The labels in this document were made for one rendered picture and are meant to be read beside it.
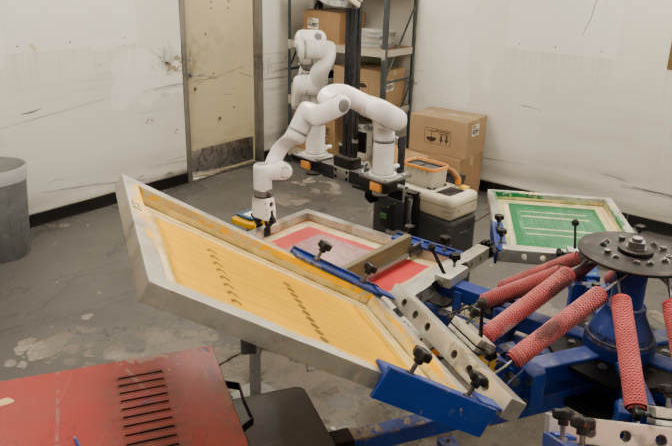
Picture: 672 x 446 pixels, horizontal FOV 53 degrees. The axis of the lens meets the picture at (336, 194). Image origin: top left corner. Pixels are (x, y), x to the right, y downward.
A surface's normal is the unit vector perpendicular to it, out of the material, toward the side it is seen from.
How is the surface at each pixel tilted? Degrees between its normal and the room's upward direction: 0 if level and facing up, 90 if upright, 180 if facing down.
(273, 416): 0
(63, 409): 0
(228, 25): 90
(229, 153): 90
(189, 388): 0
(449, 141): 90
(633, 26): 90
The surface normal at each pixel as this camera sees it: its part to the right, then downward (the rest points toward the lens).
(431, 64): -0.63, 0.24
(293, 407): 0.02, -0.95
